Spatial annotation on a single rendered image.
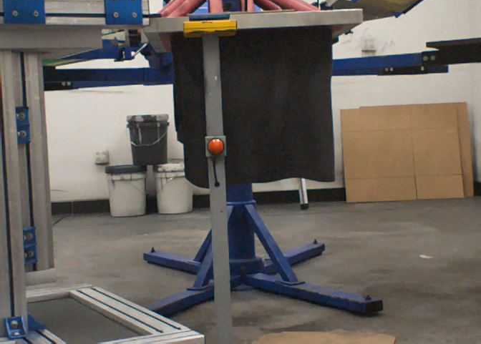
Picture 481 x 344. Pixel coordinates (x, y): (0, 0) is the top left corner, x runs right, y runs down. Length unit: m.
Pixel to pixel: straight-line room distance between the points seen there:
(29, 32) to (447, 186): 5.43
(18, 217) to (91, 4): 0.53
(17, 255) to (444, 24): 5.61
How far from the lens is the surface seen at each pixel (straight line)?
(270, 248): 3.74
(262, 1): 4.09
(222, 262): 2.31
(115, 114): 7.23
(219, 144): 2.24
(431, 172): 7.31
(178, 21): 2.49
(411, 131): 7.33
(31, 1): 2.13
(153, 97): 7.21
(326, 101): 2.59
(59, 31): 2.24
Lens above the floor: 0.73
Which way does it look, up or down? 3 degrees down
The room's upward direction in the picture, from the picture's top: 3 degrees counter-clockwise
